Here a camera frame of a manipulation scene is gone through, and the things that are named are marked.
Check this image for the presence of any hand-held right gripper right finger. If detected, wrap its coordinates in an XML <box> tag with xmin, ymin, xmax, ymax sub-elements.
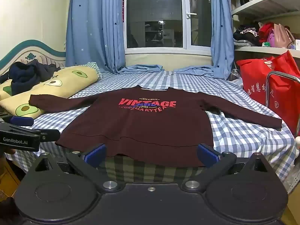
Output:
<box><xmin>181</xmin><ymin>143</ymin><xmax>273</xmax><ymax>193</ymax></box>

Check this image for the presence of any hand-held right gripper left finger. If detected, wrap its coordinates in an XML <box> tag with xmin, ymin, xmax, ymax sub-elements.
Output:
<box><xmin>35</xmin><ymin>143</ymin><xmax>125</xmax><ymax>193</ymax></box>

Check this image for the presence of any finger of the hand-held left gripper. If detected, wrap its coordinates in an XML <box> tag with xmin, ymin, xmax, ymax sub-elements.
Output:
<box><xmin>9</xmin><ymin>116</ymin><xmax>35</xmax><ymax>127</ymax></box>
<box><xmin>35</xmin><ymin>129</ymin><xmax>61</xmax><ymax>143</ymax></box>

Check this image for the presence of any maroon printed sweater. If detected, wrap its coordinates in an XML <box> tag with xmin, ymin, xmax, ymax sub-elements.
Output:
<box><xmin>28</xmin><ymin>85</ymin><xmax>283</xmax><ymax>167</ymax></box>

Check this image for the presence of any pile of dark clothes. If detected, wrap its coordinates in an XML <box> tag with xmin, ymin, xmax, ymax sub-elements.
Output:
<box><xmin>233</xmin><ymin>25</ymin><xmax>261</xmax><ymax>47</ymax></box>

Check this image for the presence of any dark navy garment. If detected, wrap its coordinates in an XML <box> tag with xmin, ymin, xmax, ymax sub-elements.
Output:
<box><xmin>0</xmin><ymin>59</ymin><xmax>62</xmax><ymax>96</ymax></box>

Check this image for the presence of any yellow avocado print pillow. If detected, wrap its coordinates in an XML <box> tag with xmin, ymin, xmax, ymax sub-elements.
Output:
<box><xmin>0</xmin><ymin>66</ymin><xmax>99</xmax><ymax>119</ymax></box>

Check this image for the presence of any white teal headboard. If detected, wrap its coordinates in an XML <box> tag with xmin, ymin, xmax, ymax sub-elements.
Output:
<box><xmin>0</xmin><ymin>40</ymin><xmax>67</xmax><ymax>76</ymax></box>

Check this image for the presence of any green checked pillow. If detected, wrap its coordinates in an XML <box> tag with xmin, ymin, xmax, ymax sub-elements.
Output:
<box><xmin>81</xmin><ymin>61</ymin><xmax>103</xmax><ymax>80</ymax></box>

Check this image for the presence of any blue checked bed sheet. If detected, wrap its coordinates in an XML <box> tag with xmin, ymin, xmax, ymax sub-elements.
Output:
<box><xmin>6</xmin><ymin>69</ymin><xmax>298</xmax><ymax>184</ymax></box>

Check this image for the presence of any red shopping bag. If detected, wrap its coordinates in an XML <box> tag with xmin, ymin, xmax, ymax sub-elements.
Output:
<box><xmin>236</xmin><ymin>50</ymin><xmax>300</xmax><ymax>137</ymax></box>

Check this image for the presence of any blue star curtain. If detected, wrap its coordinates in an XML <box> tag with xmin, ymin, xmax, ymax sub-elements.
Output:
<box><xmin>175</xmin><ymin>0</ymin><xmax>235</xmax><ymax>80</ymax></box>
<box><xmin>65</xmin><ymin>0</ymin><xmax>164</xmax><ymax>75</ymax></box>

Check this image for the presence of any red cloth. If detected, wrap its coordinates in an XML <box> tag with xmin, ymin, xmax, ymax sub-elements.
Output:
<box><xmin>258</xmin><ymin>22</ymin><xmax>275</xmax><ymax>44</ymax></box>

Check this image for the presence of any pink handbag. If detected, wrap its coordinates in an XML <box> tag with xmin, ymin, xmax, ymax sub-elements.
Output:
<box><xmin>273</xmin><ymin>23</ymin><xmax>296</xmax><ymax>50</ymax></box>

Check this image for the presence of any white framed window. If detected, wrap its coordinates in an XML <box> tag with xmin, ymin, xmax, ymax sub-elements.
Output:
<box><xmin>121</xmin><ymin>0</ymin><xmax>214</xmax><ymax>57</ymax></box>

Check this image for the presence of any white shelf unit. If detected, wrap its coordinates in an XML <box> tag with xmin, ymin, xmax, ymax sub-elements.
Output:
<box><xmin>226</xmin><ymin>0</ymin><xmax>300</xmax><ymax>57</ymax></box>

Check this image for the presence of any metal chair frame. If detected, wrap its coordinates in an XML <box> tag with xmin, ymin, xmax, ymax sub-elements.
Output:
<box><xmin>265</xmin><ymin>71</ymin><xmax>300</xmax><ymax>137</ymax></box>

